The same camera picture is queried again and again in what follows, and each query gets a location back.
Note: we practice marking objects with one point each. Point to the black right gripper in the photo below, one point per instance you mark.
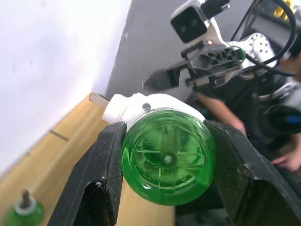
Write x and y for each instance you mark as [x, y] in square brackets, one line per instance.
[211, 58]

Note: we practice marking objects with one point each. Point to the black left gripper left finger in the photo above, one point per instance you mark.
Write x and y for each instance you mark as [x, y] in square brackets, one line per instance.
[94, 164]

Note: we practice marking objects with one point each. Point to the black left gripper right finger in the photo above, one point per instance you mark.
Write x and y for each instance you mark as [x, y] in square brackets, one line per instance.
[242, 169]

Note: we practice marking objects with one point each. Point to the white mosquito repellent heater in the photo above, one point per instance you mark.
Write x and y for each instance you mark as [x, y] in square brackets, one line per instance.
[162, 101]

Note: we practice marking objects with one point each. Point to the green liquid repellent bottle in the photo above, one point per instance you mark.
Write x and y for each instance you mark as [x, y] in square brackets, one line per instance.
[168, 157]

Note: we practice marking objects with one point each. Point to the green repellent bottle with wick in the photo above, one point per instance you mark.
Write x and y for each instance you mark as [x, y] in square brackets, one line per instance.
[23, 212]

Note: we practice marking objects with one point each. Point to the person's bare hand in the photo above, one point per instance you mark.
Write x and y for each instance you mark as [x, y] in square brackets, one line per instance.
[290, 161]

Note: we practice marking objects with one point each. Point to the yellow object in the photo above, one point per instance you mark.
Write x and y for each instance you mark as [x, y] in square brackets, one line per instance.
[281, 10]

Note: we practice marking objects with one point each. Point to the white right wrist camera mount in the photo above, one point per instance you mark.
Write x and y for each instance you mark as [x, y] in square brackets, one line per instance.
[190, 23]

